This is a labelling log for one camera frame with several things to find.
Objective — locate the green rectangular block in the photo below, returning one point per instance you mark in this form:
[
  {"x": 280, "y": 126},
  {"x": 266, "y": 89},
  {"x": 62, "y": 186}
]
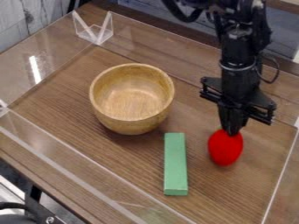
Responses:
[{"x": 174, "y": 177}]

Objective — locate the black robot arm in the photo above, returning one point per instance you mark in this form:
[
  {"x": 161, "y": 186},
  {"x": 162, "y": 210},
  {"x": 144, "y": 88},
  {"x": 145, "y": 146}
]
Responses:
[{"x": 244, "y": 35}]

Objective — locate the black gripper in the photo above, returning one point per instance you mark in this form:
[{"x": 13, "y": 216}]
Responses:
[{"x": 237, "y": 105}]

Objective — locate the black table leg clamp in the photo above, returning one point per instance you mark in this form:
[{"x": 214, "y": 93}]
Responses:
[{"x": 41, "y": 214}]

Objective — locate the clear acrylic corner bracket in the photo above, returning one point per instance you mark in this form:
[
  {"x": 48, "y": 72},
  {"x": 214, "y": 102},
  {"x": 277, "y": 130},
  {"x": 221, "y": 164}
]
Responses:
[{"x": 96, "y": 34}]

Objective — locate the wooden bowl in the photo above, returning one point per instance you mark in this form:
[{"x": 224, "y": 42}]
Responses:
[{"x": 130, "y": 96}]

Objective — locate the red felt strawberry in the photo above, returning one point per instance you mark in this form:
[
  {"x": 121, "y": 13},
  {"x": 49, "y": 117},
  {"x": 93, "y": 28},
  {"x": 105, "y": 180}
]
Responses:
[{"x": 224, "y": 147}]

